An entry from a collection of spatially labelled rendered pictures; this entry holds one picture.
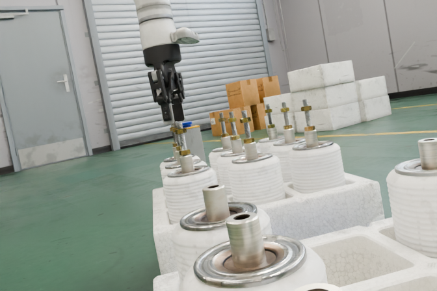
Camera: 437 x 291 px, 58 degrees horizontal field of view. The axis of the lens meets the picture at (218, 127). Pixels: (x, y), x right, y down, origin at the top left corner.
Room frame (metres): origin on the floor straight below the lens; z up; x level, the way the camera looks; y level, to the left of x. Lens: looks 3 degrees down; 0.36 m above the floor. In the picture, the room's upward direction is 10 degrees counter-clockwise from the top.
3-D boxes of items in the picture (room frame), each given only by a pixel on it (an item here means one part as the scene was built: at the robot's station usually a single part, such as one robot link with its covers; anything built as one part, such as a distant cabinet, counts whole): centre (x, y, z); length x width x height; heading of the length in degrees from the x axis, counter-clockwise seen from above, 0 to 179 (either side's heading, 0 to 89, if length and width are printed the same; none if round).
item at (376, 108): (3.62, -1.31, 0.09); 0.39 x 0.39 x 0.18; 35
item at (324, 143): (0.73, -0.17, 0.25); 0.08 x 0.08 x 0.01
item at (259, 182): (0.71, -0.05, 0.16); 0.10 x 0.10 x 0.18
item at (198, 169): (0.69, 0.07, 0.25); 0.08 x 0.08 x 0.01
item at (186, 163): (0.69, 0.07, 0.26); 0.02 x 0.02 x 0.03
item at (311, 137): (0.73, -0.17, 0.26); 0.02 x 0.02 x 0.03
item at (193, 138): (1.10, 0.09, 0.16); 0.07 x 0.07 x 0.31; 9
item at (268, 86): (4.87, -0.65, 0.45); 0.30 x 0.24 x 0.30; 30
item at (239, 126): (4.58, -0.23, 0.15); 0.30 x 0.24 x 0.30; 31
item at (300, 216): (0.82, -0.03, 0.09); 0.39 x 0.39 x 0.18; 9
